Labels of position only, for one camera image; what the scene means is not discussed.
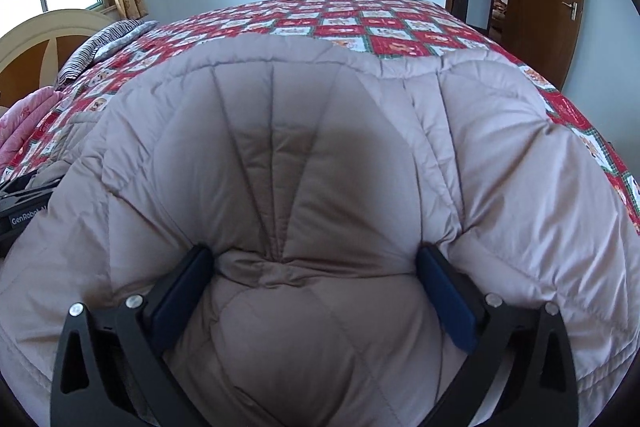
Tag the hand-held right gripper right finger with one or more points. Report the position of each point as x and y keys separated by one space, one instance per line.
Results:
x=447 y=302

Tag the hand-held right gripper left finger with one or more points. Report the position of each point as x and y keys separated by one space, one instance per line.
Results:
x=182 y=302

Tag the beige quilted down jacket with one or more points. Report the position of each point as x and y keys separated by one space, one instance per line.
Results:
x=325 y=157

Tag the pink folded blanket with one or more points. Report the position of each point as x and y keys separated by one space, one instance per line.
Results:
x=22 y=122

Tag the cream wooden headboard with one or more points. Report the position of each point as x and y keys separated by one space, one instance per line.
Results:
x=30 y=47

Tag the striped pillow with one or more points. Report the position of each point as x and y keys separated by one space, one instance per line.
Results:
x=95 y=47

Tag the red patterned bedspread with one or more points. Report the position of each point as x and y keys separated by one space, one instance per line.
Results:
x=350 y=17

